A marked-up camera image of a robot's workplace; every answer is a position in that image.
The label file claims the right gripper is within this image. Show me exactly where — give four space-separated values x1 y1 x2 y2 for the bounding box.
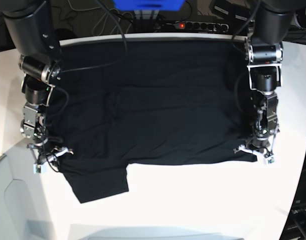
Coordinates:
27 143 74 168

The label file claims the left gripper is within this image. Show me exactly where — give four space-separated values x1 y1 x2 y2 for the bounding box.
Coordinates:
233 134 276 158

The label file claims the black T-shirt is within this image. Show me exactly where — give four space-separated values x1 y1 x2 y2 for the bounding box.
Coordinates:
46 41 256 203

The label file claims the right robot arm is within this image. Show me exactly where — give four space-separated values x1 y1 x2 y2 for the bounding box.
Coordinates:
0 0 73 173

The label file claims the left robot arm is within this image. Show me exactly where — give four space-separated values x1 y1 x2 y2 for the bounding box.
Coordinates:
233 0 306 164

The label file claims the black power strip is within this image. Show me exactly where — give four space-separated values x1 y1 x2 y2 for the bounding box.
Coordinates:
166 21 230 33

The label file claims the blue plastic box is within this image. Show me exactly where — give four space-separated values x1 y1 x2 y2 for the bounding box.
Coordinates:
113 0 185 11

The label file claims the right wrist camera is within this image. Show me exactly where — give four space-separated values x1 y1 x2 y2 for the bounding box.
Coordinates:
33 163 47 174

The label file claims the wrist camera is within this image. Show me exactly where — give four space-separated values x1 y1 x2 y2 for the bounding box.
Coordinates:
263 155 275 165
33 163 47 174

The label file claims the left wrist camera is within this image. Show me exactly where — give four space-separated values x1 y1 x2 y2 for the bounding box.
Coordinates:
263 155 275 165

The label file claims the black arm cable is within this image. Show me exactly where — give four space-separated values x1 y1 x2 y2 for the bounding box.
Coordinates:
60 0 129 75

